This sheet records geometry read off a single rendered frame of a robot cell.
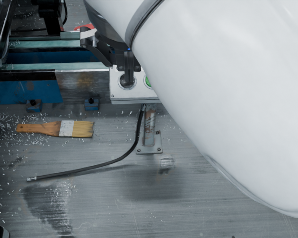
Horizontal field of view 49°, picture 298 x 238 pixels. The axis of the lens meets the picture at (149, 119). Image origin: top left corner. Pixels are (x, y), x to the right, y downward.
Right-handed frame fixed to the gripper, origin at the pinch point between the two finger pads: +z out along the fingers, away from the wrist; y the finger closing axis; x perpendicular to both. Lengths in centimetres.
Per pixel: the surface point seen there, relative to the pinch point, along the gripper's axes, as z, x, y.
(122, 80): 7.5, 0.1, 1.3
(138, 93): 8.2, 2.6, -1.8
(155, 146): 31.7, 11.0, -6.4
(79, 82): 30.7, -6.5, 13.1
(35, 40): 34.3, -20.1, 25.7
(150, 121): 21.9, 5.8, -4.6
